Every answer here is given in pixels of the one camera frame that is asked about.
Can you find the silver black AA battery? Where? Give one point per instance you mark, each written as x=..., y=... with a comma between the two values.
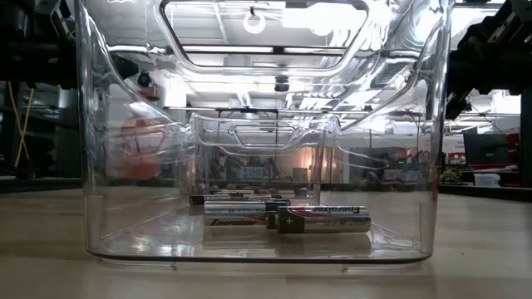
x=282, y=202
x=232, y=214
x=324, y=222
x=196, y=200

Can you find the wide clear plastic bin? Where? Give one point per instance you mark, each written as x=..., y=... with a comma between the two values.
x=199, y=166

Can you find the narrow clear plastic bin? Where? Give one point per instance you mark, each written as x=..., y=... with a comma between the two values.
x=124, y=245

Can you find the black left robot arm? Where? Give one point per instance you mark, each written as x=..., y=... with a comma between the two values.
x=37, y=54

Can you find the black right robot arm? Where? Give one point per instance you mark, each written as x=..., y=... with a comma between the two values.
x=490, y=62

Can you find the red sign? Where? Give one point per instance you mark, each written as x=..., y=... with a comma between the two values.
x=457, y=157

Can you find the black computer monitor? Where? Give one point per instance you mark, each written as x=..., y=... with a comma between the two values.
x=487, y=148

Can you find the green potted plant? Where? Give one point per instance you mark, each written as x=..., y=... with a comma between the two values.
x=449, y=176

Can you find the white storage box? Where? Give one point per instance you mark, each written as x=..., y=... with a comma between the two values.
x=487, y=180

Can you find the black round camera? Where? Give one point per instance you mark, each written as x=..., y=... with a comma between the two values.
x=282, y=83

